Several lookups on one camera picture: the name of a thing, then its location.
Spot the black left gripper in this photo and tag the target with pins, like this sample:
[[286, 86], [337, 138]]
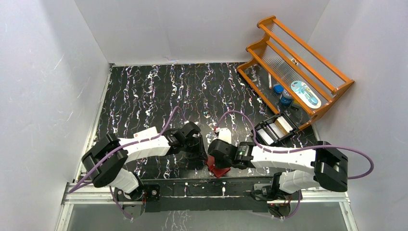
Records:
[[197, 152]]

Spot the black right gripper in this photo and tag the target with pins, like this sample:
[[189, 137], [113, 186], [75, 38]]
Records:
[[219, 164]]

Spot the red card holder wallet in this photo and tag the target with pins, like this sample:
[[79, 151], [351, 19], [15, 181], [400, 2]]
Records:
[[217, 172]]

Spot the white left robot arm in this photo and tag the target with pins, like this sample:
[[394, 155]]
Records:
[[105, 160]]

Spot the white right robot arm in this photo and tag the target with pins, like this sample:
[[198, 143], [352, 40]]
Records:
[[322, 166]]

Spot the black plastic card box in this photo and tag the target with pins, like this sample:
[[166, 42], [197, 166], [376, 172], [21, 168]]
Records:
[[275, 129]]

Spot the white pen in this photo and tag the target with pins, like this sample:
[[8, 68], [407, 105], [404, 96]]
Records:
[[269, 81]]

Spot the small blue block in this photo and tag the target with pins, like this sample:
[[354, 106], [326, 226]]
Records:
[[278, 88]]

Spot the orange wooden shelf rack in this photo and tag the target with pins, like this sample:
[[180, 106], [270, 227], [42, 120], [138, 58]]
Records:
[[288, 58]]

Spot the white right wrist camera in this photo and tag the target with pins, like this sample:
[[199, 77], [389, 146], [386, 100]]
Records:
[[224, 134]]

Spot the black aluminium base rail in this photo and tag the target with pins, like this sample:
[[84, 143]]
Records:
[[240, 193]]

